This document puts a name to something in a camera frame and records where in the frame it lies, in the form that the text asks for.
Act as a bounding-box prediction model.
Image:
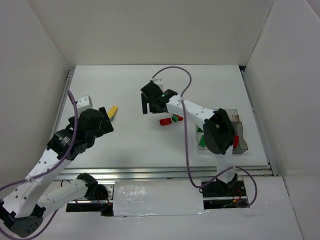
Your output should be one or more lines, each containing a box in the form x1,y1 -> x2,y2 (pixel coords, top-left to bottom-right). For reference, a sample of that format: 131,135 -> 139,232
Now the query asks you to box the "left arm base joint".
37,173 -> 110,211

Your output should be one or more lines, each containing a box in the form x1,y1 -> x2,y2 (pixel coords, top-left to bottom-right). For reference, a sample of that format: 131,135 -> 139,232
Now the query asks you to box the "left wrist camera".
76,95 -> 93,115

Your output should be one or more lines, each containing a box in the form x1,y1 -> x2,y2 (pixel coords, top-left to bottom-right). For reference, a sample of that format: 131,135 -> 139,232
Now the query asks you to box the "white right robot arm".
141,80 -> 238,190

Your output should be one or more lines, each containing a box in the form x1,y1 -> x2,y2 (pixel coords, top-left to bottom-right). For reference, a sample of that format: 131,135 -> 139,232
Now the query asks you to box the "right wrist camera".
153,78 -> 164,87

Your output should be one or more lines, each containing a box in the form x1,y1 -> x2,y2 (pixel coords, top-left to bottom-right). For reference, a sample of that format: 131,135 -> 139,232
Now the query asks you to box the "clear plastic bin rear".
225,109 -> 240,123

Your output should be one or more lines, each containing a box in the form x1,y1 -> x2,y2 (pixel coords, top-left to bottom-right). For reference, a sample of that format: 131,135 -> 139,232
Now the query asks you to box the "left side rail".
50,68 -> 75,140

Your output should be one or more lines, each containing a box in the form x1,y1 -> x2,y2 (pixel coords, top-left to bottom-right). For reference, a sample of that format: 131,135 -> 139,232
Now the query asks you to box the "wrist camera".
153,78 -> 164,87
76,95 -> 93,115

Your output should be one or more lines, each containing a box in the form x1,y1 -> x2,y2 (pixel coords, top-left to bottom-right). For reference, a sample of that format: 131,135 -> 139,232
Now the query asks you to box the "right arm base joint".
199,180 -> 247,198

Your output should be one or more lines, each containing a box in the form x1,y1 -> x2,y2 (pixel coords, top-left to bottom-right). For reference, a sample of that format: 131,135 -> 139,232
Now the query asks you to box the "purple camera cable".
0,89 -> 78,240
151,66 -> 259,209

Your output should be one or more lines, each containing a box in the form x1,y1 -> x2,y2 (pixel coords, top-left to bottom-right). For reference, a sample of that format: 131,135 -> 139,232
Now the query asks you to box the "clear plastic bin front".
194,125 -> 211,155

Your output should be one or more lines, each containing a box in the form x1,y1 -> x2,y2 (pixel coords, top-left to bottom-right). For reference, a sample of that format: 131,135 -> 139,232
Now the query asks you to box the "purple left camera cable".
0,89 -> 78,240

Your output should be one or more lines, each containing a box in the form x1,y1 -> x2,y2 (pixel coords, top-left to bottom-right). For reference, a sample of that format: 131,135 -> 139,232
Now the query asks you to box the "long yellow lego brick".
107,105 -> 119,120

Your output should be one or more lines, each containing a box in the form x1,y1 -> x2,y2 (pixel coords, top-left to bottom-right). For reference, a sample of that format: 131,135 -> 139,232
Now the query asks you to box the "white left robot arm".
0,107 -> 114,238

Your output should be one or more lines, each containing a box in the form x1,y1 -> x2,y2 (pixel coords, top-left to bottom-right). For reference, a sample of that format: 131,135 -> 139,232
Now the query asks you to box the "green plate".
198,135 -> 206,148

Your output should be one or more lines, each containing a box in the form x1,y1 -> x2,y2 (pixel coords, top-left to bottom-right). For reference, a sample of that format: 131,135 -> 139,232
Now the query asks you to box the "green square lego brick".
171,115 -> 179,123

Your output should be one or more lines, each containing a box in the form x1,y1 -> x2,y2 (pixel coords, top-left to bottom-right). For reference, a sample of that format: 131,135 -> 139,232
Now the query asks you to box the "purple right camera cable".
151,66 -> 259,209

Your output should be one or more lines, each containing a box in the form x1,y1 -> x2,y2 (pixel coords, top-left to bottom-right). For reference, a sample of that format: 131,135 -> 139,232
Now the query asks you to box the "aluminium table edge rail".
55,165 -> 274,181

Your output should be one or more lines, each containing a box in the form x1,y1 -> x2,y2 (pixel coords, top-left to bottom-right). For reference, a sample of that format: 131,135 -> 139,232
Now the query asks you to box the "clear plastic bin middle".
231,121 -> 249,155

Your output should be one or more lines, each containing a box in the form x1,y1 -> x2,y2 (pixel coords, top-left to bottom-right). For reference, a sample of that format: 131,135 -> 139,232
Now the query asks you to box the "clear plastic bin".
231,121 -> 249,155
194,125 -> 211,155
225,109 -> 240,123

